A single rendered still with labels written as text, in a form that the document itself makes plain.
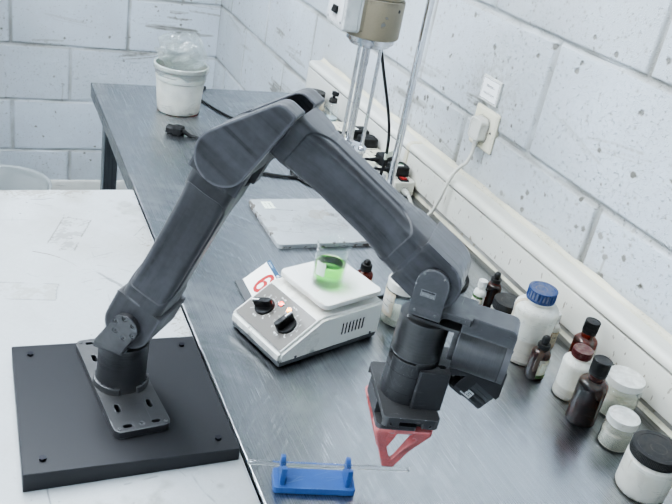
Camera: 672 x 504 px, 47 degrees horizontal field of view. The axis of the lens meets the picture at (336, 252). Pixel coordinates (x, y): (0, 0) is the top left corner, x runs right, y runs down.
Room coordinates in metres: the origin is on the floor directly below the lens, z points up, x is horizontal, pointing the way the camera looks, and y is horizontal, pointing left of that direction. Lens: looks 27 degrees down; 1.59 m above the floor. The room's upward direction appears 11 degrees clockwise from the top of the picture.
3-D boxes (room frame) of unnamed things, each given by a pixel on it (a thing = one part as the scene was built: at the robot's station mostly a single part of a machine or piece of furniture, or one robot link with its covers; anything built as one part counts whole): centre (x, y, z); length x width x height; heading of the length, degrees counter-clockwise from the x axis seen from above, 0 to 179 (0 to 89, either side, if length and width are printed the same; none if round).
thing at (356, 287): (1.07, 0.00, 0.98); 0.12 x 0.12 x 0.01; 45
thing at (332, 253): (1.06, 0.00, 1.02); 0.06 x 0.05 x 0.08; 175
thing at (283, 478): (0.71, -0.03, 0.92); 0.10 x 0.03 x 0.04; 102
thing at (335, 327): (1.05, 0.02, 0.94); 0.22 x 0.13 x 0.08; 135
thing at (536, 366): (1.04, -0.35, 0.94); 0.03 x 0.03 x 0.08
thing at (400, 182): (1.85, -0.03, 0.92); 0.40 x 0.06 x 0.04; 28
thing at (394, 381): (0.73, -0.11, 1.07); 0.10 x 0.07 x 0.07; 12
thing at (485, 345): (0.73, -0.15, 1.17); 0.12 x 0.09 x 0.12; 77
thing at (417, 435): (0.73, -0.11, 1.00); 0.07 x 0.07 x 0.09; 12
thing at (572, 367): (1.01, -0.40, 0.94); 0.05 x 0.05 x 0.09
